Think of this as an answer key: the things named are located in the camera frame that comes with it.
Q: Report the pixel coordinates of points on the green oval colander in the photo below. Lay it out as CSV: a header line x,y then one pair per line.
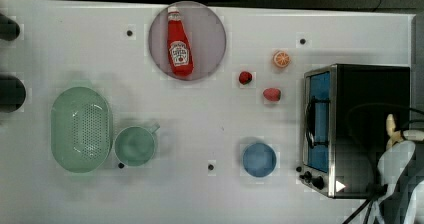
x,y
81,129

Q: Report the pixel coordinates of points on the black cylinder lower left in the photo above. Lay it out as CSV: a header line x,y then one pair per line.
x,y
12,93

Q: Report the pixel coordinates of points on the blue bowl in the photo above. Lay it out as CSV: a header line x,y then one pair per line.
x,y
259,160

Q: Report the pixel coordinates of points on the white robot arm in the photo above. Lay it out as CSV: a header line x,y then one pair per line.
x,y
401,168

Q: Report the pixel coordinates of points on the black cylinder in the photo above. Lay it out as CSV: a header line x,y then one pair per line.
x,y
12,93
9,29

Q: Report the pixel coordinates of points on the plush peeled banana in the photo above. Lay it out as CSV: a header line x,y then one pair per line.
x,y
395,136

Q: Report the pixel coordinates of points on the red ketchup bottle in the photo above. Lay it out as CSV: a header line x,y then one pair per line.
x,y
178,46

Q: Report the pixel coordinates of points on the orange slice toy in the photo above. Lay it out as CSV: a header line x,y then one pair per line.
x,y
281,59

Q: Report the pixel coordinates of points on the black and steel toaster oven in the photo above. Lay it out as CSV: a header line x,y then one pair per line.
x,y
344,125

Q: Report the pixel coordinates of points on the red strawberry toy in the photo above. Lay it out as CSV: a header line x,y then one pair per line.
x,y
245,77

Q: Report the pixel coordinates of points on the black cylinder upper left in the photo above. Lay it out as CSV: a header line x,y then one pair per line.
x,y
9,29

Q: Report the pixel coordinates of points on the pink strawberry toy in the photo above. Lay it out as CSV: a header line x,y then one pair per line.
x,y
272,94

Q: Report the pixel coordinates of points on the round grey plate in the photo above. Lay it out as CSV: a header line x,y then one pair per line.
x,y
206,35

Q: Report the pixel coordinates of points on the green mug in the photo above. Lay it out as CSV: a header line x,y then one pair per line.
x,y
136,145

